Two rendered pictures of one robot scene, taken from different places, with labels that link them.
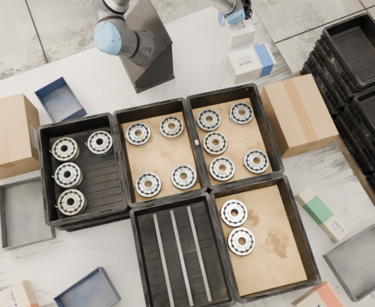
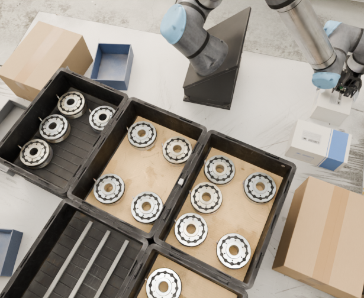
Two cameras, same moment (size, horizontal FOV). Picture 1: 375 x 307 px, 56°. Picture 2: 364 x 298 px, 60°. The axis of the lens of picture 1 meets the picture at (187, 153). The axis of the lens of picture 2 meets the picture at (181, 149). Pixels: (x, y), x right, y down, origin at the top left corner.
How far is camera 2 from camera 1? 0.51 m
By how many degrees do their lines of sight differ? 17
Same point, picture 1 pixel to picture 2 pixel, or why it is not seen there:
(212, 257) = not seen: outside the picture
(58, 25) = not seen: hidden behind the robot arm
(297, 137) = (303, 261)
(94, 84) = (154, 69)
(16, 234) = not seen: outside the picture
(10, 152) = (30, 76)
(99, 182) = (74, 154)
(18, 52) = (145, 21)
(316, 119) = (345, 258)
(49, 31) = not seen: hidden behind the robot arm
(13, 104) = (67, 39)
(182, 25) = (277, 67)
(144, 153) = (133, 156)
